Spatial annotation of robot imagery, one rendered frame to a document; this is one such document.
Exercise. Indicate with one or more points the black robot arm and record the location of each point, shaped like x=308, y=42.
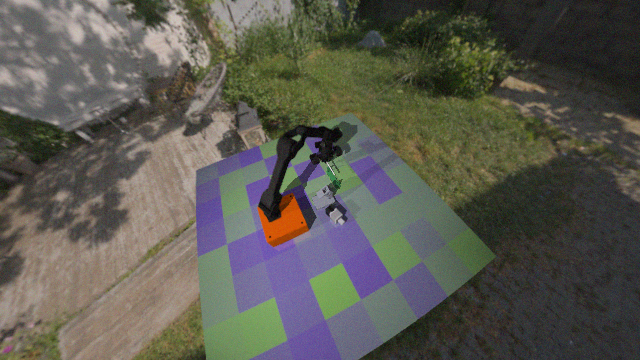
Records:
x=286, y=150

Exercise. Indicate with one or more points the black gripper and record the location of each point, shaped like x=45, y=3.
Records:
x=325, y=155

